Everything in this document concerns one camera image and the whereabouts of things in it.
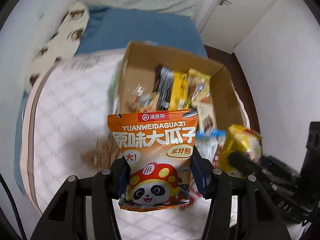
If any orange panda sunflower seed bag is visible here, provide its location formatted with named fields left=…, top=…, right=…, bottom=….
left=107, top=109, right=198, bottom=212

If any bear print white pillow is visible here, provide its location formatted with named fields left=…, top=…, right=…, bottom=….
left=24, top=2, right=89, bottom=92

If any blue bed sheet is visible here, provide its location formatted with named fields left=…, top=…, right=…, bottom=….
left=15, top=7, right=206, bottom=194

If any blue printed cardboard box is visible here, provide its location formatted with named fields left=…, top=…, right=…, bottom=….
left=116, top=41, right=250, bottom=131

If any red white barcode packet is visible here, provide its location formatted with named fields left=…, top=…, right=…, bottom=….
left=189, top=174, right=202, bottom=205

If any yellow rice cracker packet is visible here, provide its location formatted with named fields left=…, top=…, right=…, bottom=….
left=215, top=125, right=263, bottom=178

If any white floral quilted blanket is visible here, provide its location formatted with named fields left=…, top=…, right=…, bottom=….
left=19, top=49, right=251, bottom=240

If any long yellow snack bag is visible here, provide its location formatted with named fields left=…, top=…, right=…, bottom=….
left=169, top=71, right=189, bottom=111

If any beige chocolate wafer packet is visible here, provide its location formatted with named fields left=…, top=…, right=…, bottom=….
left=197, top=103, right=216, bottom=136

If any metal door handle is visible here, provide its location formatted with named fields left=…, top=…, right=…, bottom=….
left=219, top=0, right=232, bottom=6

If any black grey snack bag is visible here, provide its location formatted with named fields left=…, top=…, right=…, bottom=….
left=153, top=65, right=174, bottom=111

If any white door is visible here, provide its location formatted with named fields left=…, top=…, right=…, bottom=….
left=200, top=0, right=275, bottom=54

